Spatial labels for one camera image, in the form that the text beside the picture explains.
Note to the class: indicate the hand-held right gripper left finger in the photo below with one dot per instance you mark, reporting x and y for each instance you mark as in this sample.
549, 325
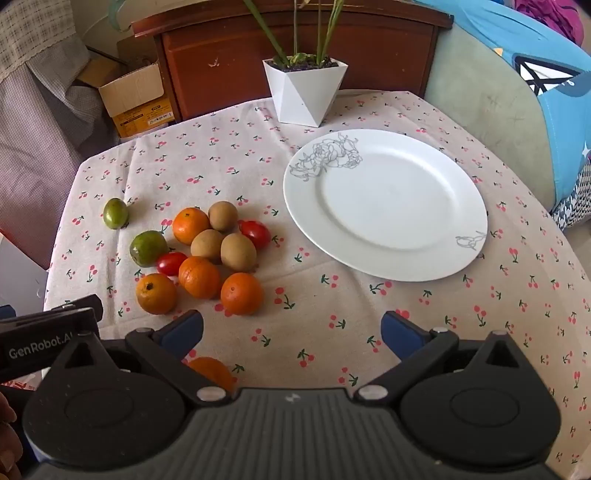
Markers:
182, 330

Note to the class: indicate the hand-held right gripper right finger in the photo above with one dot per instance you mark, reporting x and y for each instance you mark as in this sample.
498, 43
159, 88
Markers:
401, 334

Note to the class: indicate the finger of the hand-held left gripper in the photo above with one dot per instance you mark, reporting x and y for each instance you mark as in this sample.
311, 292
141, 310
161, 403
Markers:
78, 304

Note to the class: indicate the orange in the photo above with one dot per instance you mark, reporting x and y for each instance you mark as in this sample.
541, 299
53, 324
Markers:
156, 293
214, 373
199, 277
241, 293
190, 225

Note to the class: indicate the red cherry tomato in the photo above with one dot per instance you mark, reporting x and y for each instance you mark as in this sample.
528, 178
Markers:
171, 263
255, 233

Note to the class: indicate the large green plum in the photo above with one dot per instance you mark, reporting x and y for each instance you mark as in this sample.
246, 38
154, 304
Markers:
147, 248

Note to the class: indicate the brown kiwi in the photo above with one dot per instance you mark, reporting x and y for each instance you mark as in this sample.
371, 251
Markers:
223, 215
207, 244
238, 252

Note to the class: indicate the small green plum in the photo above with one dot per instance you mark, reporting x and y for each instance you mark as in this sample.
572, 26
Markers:
115, 213

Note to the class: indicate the white plate with grey flowers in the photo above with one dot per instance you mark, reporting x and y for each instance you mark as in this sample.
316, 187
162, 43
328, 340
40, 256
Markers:
385, 207

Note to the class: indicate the person's left hand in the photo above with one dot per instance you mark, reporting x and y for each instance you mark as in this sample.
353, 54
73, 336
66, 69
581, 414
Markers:
7, 443

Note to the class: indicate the cherry print tablecloth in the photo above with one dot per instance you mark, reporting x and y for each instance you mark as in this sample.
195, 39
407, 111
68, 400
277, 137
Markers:
295, 332

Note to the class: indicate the checked cloth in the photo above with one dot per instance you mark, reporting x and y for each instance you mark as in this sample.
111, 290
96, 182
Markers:
41, 129

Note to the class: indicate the cardboard box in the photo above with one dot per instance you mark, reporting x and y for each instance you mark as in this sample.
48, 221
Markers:
134, 99

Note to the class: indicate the houndstooth cushion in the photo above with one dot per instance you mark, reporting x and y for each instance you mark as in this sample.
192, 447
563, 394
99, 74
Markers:
577, 198

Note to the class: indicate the grey-green sofa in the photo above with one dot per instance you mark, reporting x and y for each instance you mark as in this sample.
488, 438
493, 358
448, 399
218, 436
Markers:
480, 101

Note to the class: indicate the white faceted plant pot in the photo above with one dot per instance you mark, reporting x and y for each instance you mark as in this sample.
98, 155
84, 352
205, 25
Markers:
302, 94

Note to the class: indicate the red-brown wooden cabinet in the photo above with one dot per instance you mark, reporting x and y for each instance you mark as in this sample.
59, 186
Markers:
221, 69

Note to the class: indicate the green plant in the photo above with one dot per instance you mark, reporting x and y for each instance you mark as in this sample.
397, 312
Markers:
328, 32

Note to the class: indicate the blue printed blanket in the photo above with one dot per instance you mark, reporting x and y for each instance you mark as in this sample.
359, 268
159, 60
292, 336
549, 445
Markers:
531, 37

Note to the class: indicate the purple cloth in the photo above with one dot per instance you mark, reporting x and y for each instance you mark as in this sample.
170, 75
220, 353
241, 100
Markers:
549, 16

